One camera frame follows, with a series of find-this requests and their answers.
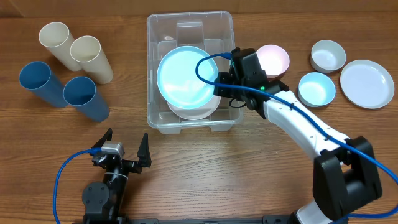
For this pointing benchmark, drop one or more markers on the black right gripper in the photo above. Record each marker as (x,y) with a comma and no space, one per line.
(218,90)

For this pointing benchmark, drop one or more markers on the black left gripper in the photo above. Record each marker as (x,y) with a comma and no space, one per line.
(143,154)

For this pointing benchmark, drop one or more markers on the pink bowl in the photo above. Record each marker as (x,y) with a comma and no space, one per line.
(274,60)

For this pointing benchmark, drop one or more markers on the pink plate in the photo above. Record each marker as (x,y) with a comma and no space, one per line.
(197,113)

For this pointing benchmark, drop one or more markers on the light blue bowl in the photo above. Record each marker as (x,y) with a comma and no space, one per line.
(316,90)

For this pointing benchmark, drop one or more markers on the light blue plate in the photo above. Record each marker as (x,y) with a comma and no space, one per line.
(177,80)

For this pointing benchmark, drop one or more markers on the grey plate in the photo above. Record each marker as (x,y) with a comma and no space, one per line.
(367,84)

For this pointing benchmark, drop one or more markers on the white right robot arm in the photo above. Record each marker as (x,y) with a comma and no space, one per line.
(345,175)

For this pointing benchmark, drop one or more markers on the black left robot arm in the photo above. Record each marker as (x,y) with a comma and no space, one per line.
(103,200)

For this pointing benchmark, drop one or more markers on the dark blue cup near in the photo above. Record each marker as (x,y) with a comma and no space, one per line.
(82,93)

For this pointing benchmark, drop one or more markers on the dark blue cup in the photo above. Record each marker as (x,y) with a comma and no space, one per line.
(38,78)
(82,93)

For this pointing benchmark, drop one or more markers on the clear plastic storage bin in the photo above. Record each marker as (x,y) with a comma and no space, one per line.
(210,31)

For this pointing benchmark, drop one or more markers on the grey bowl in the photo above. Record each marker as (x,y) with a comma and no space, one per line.
(327,56)

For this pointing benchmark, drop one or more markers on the beige cup right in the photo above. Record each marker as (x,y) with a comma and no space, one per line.
(88,53)

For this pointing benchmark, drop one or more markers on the beige cup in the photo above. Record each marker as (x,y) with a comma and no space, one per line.
(57,39)
(88,53)

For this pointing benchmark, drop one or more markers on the dark blue cup far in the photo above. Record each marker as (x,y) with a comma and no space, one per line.
(38,78)

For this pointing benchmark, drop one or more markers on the beige cup left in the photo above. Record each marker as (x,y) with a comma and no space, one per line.
(57,39)

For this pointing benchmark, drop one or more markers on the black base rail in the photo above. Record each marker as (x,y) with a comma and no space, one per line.
(266,219)

